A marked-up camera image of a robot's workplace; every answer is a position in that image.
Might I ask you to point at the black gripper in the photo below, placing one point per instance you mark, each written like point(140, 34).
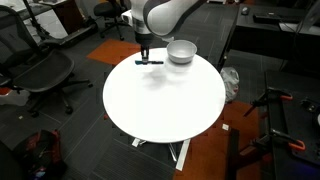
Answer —
point(145, 40)

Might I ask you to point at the dark blue marker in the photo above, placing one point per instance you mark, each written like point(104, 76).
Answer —
point(155, 62)

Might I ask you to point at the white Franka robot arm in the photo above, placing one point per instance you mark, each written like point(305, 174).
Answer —
point(166, 16)

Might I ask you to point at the white bowl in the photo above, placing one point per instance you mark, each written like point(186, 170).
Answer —
point(181, 50)

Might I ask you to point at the small black office chair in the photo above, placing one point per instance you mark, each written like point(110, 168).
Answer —
point(111, 8)

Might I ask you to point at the black kick scooter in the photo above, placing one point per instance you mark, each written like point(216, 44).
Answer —
point(70, 35)

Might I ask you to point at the white plastic shopping bag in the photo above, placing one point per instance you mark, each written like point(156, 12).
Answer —
point(230, 83)

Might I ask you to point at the white desk with cabinets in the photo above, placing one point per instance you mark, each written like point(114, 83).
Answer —
point(50, 23)

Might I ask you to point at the black mesh office chair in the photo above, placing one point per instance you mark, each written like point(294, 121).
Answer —
point(43, 70)

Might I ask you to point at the white metal table base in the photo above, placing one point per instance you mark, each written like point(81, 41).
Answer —
point(183, 155)

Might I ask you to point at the small white paper scrap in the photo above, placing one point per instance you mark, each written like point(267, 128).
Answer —
point(225, 127)

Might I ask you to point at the computer mouse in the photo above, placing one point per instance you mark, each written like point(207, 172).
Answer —
point(245, 10)

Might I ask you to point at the black computer keyboard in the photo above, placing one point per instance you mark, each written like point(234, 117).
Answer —
point(266, 18)

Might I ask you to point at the orange black bar clamp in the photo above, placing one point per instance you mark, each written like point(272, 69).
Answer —
point(270, 95)
point(283, 138)

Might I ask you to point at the white plastic object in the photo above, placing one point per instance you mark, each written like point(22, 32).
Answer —
point(13, 98)

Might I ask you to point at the red black backpack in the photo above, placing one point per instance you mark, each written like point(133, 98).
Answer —
point(40, 153)

